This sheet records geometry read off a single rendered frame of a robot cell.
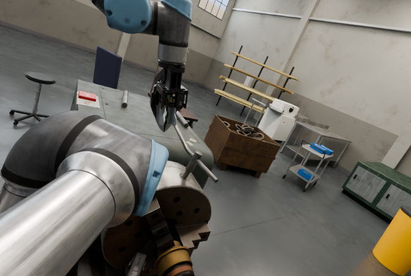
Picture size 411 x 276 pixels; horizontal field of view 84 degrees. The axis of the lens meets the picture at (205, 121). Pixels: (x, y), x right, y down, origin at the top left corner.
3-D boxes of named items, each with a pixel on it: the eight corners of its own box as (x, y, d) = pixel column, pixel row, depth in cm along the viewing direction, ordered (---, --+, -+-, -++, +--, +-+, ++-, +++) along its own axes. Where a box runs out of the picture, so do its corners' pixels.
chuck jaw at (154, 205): (148, 220, 65) (134, 192, 59) (164, 212, 66) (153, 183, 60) (158, 254, 56) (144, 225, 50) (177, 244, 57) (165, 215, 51)
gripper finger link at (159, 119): (158, 139, 64) (160, 109, 61) (152, 130, 69) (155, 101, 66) (168, 138, 66) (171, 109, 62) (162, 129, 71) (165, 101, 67)
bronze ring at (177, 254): (158, 238, 56) (170, 275, 49) (190, 234, 61) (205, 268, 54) (145, 262, 59) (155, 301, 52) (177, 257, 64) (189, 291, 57)
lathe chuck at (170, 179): (80, 245, 65) (131, 154, 60) (171, 247, 84) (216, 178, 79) (80, 275, 58) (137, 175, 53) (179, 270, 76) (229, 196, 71)
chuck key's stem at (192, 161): (183, 188, 66) (203, 155, 65) (178, 187, 65) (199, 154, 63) (180, 183, 68) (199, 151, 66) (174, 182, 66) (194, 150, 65)
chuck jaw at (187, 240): (171, 215, 68) (205, 212, 74) (167, 228, 70) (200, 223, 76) (185, 246, 59) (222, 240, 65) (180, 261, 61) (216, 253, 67)
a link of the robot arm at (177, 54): (155, 41, 60) (184, 44, 64) (153, 59, 62) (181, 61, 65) (163, 45, 54) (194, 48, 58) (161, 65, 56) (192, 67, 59)
